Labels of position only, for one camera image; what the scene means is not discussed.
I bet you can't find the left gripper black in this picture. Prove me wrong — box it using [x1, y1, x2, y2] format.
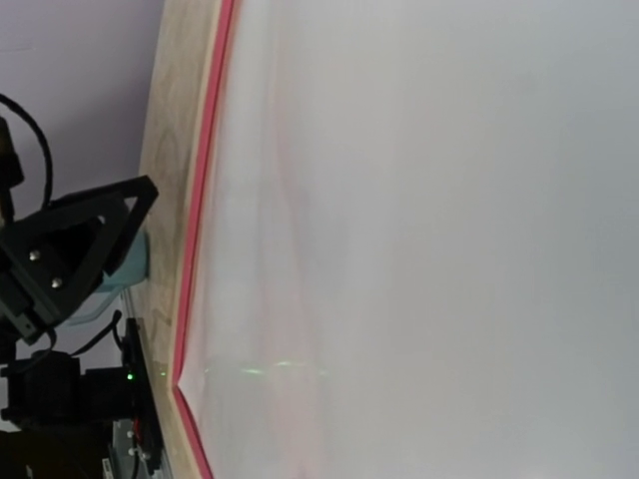
[1, 118, 159, 341]

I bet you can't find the wooden picture frame pink edge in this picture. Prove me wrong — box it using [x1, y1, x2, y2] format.
[169, 1, 241, 478]

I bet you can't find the landscape photo print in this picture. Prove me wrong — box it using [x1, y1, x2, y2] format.
[180, 1, 638, 478]

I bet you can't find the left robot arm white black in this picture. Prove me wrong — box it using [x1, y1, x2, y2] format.
[1, 123, 158, 430]

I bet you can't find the light blue mug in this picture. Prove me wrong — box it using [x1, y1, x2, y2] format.
[63, 232, 149, 327]

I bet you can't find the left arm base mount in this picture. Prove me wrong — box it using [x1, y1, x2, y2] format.
[122, 317, 164, 476]

